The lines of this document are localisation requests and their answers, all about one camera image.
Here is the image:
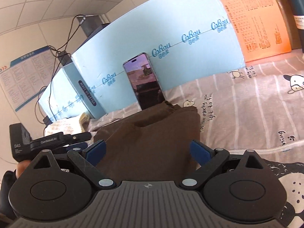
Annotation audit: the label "orange printed sheet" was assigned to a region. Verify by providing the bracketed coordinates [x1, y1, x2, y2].
[210, 0, 292, 63]

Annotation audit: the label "black white printed cloth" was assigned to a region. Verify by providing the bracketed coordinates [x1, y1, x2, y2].
[260, 161, 304, 228]

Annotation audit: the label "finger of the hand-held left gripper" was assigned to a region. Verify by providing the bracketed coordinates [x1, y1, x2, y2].
[71, 131, 92, 141]
[68, 142, 89, 150]

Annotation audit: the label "smartphone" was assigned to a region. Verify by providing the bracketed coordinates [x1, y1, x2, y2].
[123, 52, 165, 111]

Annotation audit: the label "cream knit sweater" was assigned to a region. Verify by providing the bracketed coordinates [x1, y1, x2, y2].
[45, 112, 93, 137]

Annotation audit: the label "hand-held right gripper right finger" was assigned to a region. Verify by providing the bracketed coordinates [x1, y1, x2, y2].
[179, 140, 270, 192]

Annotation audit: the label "black cable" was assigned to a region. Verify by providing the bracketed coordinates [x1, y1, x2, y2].
[49, 14, 86, 116]
[35, 45, 60, 124]

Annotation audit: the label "striped printed bed sheet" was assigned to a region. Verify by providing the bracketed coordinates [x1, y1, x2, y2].
[43, 52, 304, 228]

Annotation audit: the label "small black power adapter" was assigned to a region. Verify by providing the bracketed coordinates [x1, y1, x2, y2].
[56, 51, 72, 65]

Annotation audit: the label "brown pants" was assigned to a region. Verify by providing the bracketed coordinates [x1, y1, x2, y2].
[94, 100, 201, 184]

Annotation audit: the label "large light blue cardboard box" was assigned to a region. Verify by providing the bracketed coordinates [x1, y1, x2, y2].
[70, 0, 246, 122]

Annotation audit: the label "person's left hand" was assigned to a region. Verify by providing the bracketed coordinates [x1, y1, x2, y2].
[15, 161, 31, 180]

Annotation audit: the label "dark teal bottle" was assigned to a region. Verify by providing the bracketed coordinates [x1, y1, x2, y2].
[278, 0, 304, 53]

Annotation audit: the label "small light blue cardboard box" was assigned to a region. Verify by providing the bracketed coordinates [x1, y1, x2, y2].
[38, 63, 108, 124]

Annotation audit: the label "wall poster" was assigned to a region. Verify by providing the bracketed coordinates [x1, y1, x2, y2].
[0, 46, 57, 112]

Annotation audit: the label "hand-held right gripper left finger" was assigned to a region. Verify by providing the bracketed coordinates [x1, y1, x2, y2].
[28, 140, 117, 192]

